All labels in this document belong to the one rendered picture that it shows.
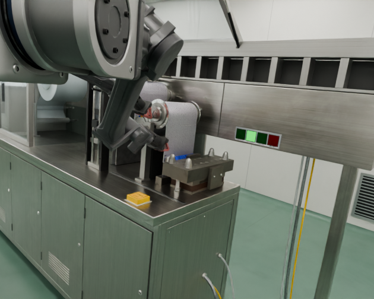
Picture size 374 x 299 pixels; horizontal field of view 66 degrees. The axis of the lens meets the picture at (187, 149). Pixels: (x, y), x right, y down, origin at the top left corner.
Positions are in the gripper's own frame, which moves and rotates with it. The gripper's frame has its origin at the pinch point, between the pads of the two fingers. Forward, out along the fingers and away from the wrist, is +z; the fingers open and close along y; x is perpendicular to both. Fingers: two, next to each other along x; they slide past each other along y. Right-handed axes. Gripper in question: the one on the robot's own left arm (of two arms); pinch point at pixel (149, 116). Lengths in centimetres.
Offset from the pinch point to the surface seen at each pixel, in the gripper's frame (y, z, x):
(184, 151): 10.0, 26.1, -2.4
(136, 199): 20.0, -1.0, -38.3
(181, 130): 9.3, 15.5, 4.5
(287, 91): 53, 14, 37
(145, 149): 0.3, 9.7, -13.7
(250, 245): 17, 186, -15
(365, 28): 48, 154, 240
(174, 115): 8.3, 6.2, 7.2
